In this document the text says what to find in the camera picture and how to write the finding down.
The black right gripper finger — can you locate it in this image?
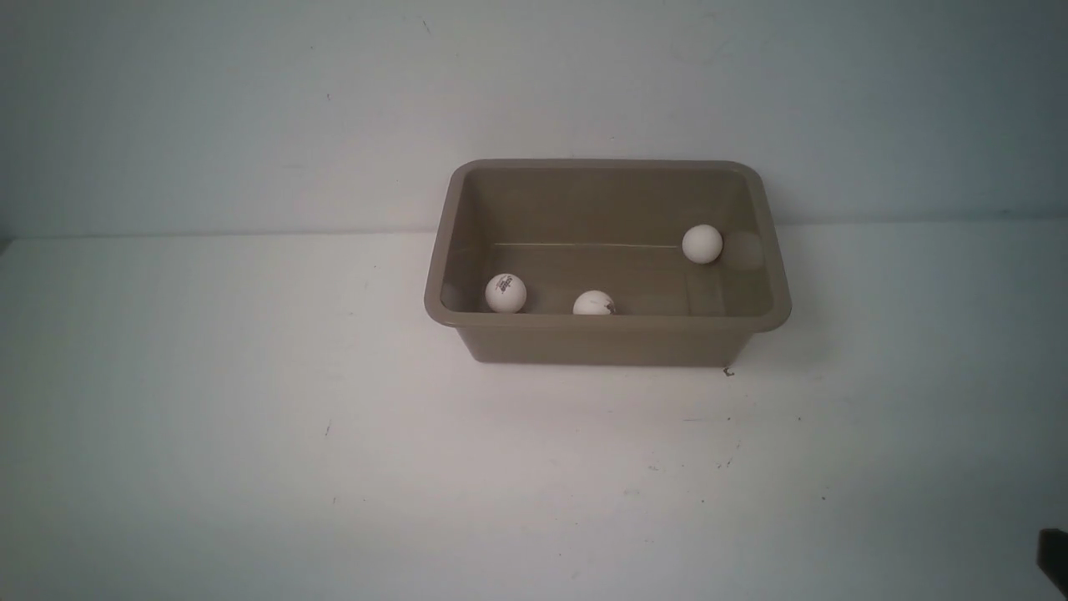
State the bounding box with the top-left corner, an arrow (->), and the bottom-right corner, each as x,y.
1037,528 -> 1068,598

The white table-tennis ball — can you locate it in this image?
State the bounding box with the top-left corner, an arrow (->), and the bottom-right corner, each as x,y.
572,290 -> 617,316
680,224 -> 724,264
484,273 -> 529,313

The brown plastic bin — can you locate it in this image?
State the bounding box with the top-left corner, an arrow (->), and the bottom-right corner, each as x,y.
424,159 -> 791,368

